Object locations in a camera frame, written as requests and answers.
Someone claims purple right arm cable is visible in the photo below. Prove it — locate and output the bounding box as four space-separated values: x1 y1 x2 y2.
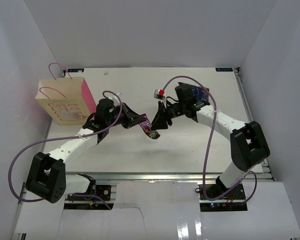
162 75 257 206

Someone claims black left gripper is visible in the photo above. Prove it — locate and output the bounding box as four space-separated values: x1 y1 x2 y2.
106 102 146 129

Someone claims blue label back left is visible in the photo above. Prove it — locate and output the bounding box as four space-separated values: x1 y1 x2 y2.
67 68 85 73

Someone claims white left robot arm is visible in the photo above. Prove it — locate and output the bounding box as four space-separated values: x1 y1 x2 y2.
25 98 146 204

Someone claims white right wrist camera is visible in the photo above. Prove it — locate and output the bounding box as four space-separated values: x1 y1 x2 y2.
153 89 166 101

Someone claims white cardboard front panel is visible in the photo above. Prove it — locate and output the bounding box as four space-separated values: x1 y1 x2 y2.
14 181 300 240

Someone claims blue label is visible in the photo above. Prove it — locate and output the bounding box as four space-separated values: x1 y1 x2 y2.
215 67 233 72
67 68 85 73

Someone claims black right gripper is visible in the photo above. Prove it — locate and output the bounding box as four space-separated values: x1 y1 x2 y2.
151 100 187 130

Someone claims purple M&M packet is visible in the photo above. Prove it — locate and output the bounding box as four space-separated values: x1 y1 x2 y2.
139 113 161 140

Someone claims large dark blue snack bag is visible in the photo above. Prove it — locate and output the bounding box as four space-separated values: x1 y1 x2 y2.
178 82 210 102

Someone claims beige and pink paper bag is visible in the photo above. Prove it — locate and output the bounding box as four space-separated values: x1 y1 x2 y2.
35 63 97 126

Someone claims blue label back right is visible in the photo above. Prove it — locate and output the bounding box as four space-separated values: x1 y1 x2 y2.
215 67 233 72

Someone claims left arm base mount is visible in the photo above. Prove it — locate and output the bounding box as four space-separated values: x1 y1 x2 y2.
64 185 114 211

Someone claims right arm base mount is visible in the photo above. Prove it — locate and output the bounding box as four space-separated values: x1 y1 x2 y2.
194 183 248 213

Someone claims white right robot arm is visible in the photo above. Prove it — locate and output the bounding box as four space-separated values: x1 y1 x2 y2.
151 83 270 200

